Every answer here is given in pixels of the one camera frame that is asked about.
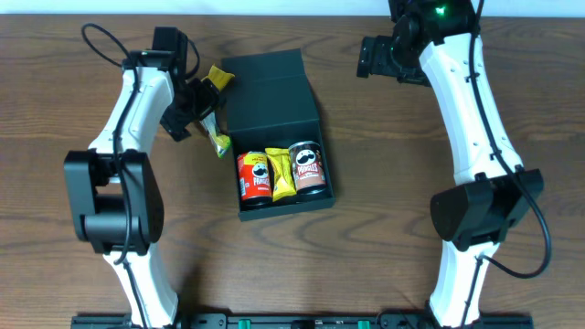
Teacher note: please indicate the long yellow snack packet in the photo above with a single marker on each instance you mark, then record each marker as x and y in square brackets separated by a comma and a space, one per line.
[283, 184]

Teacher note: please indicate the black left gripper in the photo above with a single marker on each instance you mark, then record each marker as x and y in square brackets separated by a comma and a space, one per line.
[193, 106]

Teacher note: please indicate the black gift box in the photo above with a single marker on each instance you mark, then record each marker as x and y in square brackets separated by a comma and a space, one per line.
[270, 103]

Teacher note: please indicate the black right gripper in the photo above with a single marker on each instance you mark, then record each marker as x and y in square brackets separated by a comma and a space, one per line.
[366, 57]

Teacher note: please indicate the green yellow snack packet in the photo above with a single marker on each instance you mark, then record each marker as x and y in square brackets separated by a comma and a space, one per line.
[220, 141]

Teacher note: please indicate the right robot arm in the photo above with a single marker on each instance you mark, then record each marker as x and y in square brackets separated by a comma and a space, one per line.
[437, 44]

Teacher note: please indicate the dark Pringles can red lid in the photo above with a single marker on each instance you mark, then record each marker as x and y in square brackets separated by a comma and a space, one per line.
[307, 167]

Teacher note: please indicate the small yellow snack packet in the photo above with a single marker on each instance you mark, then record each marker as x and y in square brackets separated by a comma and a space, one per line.
[219, 78]

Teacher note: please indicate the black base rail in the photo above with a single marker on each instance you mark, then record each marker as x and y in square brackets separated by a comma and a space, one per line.
[384, 321]

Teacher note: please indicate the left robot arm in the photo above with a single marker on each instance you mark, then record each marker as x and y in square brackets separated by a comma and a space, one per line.
[114, 199]

